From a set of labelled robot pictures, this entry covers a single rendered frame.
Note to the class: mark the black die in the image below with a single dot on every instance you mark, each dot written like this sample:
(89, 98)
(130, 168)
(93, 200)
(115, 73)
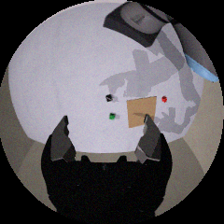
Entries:
(108, 97)

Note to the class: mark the red die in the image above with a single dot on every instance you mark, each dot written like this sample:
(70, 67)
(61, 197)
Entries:
(164, 99)

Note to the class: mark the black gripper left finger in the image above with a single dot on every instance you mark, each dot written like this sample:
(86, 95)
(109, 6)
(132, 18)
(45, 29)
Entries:
(57, 151)

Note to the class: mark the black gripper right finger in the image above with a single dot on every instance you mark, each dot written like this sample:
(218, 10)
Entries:
(153, 151)

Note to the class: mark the green die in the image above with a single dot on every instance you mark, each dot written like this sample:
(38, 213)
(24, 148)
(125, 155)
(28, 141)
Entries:
(111, 116)

